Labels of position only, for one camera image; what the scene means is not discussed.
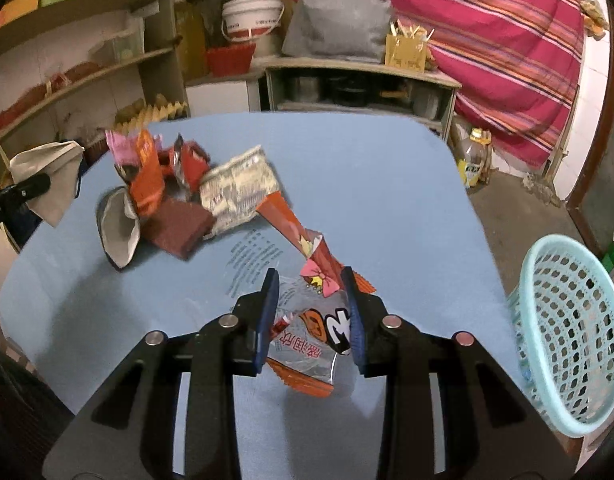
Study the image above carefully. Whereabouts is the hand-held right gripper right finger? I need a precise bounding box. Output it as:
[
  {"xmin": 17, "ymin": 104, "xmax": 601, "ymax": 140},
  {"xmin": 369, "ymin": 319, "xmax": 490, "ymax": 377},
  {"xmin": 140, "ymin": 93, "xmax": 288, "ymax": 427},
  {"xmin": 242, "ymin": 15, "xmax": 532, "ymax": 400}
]
[{"xmin": 340, "ymin": 266, "xmax": 574, "ymax": 480}]

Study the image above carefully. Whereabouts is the low wooden cabinet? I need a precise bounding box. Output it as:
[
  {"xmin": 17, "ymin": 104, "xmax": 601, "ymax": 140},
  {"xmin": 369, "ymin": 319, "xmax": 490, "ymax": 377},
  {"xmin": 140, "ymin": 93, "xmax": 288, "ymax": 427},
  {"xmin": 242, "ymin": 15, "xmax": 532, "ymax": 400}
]
[{"xmin": 262, "ymin": 56, "xmax": 462, "ymax": 141}]

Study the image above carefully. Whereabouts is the black pan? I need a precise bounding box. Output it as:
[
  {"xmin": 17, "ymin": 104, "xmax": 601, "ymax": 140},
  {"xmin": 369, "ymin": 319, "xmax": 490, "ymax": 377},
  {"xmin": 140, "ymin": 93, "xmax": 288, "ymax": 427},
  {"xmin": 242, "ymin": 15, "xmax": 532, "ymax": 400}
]
[{"xmin": 327, "ymin": 77, "xmax": 374, "ymax": 107}]

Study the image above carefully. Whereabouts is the red striped cloth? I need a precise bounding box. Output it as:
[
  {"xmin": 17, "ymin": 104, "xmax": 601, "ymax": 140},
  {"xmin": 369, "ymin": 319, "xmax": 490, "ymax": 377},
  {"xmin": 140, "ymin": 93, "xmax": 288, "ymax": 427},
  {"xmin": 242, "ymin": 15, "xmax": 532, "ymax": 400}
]
[{"xmin": 279, "ymin": 0, "xmax": 588, "ymax": 171}]

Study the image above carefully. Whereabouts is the yellow oil jug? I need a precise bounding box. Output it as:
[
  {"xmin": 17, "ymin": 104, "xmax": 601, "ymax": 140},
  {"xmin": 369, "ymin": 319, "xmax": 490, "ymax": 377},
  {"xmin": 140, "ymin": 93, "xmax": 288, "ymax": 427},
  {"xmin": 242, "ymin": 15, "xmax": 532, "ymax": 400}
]
[{"xmin": 179, "ymin": 2, "xmax": 208, "ymax": 81}]

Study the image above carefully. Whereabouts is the dark red square packet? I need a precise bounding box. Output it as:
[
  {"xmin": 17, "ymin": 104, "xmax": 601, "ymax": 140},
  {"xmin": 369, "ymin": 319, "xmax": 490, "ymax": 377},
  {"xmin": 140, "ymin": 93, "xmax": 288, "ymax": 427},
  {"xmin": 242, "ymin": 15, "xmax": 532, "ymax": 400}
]
[{"xmin": 142, "ymin": 197, "xmax": 218, "ymax": 262}]

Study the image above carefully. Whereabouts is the white plastic bucket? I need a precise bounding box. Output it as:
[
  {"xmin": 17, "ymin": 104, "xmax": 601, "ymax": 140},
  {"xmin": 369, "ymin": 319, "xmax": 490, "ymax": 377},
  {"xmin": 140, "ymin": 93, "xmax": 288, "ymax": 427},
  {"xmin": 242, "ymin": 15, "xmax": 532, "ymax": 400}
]
[{"xmin": 221, "ymin": 0, "xmax": 286, "ymax": 58}]

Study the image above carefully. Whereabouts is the light blue plastic basket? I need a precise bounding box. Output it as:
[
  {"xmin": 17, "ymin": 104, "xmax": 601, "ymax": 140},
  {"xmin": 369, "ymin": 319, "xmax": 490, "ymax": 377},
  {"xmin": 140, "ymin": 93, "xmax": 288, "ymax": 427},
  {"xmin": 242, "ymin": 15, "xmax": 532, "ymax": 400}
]
[{"xmin": 507, "ymin": 234, "xmax": 614, "ymax": 437}]

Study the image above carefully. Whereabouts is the grey cloth bag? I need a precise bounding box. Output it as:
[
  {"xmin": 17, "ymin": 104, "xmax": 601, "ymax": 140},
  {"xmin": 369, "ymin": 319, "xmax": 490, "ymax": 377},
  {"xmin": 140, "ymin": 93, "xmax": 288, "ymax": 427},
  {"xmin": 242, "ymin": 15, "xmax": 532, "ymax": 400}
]
[{"xmin": 281, "ymin": 0, "xmax": 394, "ymax": 64}]

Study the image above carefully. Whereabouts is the red plastic basin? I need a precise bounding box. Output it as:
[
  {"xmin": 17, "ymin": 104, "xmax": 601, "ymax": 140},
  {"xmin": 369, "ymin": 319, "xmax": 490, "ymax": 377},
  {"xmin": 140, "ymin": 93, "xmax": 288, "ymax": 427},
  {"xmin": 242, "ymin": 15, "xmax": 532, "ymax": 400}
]
[{"xmin": 205, "ymin": 42, "xmax": 256, "ymax": 79}]

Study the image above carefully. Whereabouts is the red foil wrapper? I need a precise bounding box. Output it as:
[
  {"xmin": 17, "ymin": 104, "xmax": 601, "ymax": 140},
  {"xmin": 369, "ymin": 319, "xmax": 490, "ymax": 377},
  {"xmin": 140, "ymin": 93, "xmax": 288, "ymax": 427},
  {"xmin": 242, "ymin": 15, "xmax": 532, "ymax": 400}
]
[{"xmin": 159, "ymin": 134, "xmax": 212, "ymax": 197}]

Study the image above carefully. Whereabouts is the curved wooden shelf unit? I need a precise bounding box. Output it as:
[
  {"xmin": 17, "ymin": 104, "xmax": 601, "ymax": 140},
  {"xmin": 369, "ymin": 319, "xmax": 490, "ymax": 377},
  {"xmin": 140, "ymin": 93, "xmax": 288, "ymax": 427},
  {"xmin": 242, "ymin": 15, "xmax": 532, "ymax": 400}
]
[{"xmin": 0, "ymin": 0, "xmax": 188, "ymax": 161}]

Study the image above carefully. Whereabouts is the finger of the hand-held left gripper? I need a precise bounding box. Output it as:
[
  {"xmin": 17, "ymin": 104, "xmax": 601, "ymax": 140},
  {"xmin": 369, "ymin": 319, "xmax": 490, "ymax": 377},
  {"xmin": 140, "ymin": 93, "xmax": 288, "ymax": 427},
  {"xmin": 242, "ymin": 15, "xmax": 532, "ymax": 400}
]
[{"xmin": 0, "ymin": 174, "xmax": 52, "ymax": 233}]

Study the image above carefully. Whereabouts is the clear orange snack wrapper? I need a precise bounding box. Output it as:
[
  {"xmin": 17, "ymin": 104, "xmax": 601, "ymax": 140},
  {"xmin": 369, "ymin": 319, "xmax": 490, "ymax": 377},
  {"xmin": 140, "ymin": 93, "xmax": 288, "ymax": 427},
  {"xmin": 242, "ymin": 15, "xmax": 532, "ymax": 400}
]
[{"xmin": 266, "ymin": 280, "xmax": 368, "ymax": 401}]

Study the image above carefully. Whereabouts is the long red wrapper pink bow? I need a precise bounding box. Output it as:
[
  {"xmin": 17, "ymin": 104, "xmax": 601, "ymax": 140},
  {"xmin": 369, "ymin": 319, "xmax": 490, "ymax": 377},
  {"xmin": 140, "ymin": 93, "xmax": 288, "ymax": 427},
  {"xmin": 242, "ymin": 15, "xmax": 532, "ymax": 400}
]
[{"xmin": 256, "ymin": 192, "xmax": 378, "ymax": 297}]

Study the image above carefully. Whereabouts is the row of red packets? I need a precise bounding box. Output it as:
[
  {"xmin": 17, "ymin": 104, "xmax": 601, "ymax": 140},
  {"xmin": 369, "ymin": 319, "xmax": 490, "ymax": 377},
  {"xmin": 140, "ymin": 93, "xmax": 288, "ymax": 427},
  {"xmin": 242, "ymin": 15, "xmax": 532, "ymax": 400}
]
[{"xmin": 0, "ymin": 60, "xmax": 112, "ymax": 133}]

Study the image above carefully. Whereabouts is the small metal pot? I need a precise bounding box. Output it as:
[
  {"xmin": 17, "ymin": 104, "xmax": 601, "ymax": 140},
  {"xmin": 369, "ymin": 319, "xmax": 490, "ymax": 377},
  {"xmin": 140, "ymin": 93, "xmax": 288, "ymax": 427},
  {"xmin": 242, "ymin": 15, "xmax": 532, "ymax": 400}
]
[{"xmin": 292, "ymin": 77, "xmax": 321, "ymax": 104}]

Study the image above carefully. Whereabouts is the cooking oil bottle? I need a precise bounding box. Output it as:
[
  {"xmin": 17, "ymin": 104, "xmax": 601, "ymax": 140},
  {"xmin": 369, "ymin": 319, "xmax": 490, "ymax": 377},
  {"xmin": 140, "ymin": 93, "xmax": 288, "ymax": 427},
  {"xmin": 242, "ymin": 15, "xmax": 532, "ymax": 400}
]
[{"xmin": 457, "ymin": 127, "xmax": 494, "ymax": 192}]

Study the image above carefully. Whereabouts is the silver printed wrapper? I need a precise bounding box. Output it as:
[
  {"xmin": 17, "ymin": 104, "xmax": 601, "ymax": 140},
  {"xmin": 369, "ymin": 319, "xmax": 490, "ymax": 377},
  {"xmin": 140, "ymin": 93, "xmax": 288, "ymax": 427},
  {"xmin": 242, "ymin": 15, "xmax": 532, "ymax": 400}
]
[{"xmin": 199, "ymin": 145, "xmax": 284, "ymax": 239}]

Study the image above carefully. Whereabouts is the beige cloth bag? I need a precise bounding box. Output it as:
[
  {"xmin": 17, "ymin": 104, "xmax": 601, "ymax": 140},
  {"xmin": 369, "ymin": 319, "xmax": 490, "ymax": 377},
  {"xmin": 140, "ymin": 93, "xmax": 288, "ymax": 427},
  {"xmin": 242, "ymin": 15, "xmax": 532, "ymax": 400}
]
[{"xmin": 9, "ymin": 141, "xmax": 86, "ymax": 228}]

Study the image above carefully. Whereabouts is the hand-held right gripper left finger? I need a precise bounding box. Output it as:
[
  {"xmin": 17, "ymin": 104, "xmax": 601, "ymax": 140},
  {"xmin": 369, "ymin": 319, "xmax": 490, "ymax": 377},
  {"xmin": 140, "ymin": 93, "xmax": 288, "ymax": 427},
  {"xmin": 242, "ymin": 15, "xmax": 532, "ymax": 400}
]
[{"xmin": 42, "ymin": 268, "xmax": 280, "ymax": 480}]

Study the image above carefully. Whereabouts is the yellow box with sticks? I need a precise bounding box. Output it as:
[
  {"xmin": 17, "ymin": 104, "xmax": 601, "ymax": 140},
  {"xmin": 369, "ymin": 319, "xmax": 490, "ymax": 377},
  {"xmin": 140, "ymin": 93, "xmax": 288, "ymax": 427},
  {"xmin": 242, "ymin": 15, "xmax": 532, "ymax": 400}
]
[{"xmin": 384, "ymin": 20, "xmax": 430, "ymax": 72}]

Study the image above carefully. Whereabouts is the yellow egg carton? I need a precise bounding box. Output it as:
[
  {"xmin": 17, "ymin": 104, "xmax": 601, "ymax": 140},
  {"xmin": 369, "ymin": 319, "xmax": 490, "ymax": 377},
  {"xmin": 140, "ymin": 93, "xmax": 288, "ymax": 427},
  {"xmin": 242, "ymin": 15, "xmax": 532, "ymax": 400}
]
[{"xmin": 114, "ymin": 94, "xmax": 188, "ymax": 134}]

